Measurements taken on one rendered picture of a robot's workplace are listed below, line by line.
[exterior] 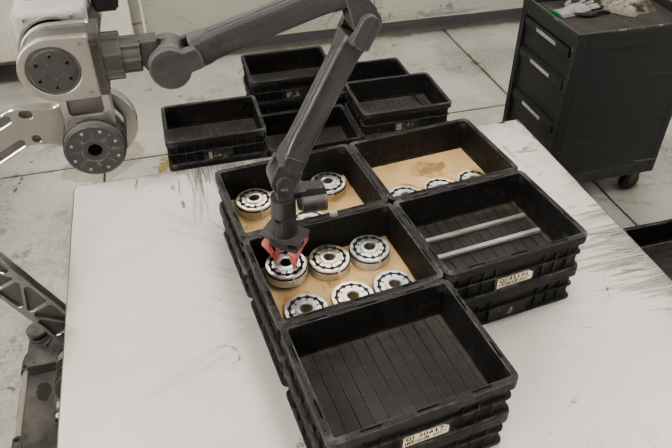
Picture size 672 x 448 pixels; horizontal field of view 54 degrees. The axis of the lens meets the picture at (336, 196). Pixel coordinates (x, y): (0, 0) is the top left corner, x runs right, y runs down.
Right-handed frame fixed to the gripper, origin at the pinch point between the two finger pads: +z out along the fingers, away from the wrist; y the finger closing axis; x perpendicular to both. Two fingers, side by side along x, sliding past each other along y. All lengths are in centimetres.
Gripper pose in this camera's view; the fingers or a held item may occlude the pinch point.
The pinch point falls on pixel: (285, 260)
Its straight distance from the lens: 160.5
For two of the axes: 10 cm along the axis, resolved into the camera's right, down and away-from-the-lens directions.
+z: -0.1, 7.9, 6.1
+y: -9.1, -2.6, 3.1
